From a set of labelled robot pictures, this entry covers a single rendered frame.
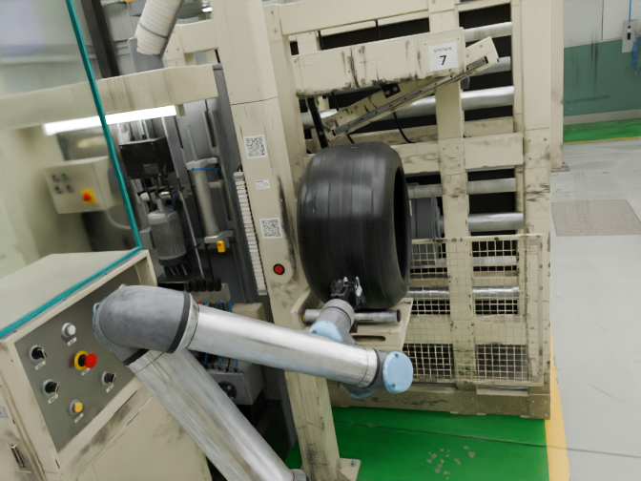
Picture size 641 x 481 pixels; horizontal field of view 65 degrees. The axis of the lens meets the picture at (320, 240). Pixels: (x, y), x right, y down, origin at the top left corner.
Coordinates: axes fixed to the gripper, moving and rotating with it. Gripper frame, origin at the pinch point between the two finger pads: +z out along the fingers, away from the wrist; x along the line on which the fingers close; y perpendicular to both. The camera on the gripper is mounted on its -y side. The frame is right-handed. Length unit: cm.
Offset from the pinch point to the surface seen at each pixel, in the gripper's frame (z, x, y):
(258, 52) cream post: 20, 27, 73
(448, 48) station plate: 45, -30, 66
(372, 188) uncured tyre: 6.8, -7.3, 29.5
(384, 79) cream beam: 45, -8, 59
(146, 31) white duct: 46, 83, 88
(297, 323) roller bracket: 8.6, 24.8, -17.1
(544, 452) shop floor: 56, -60, -106
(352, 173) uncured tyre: 10.5, -0.8, 33.9
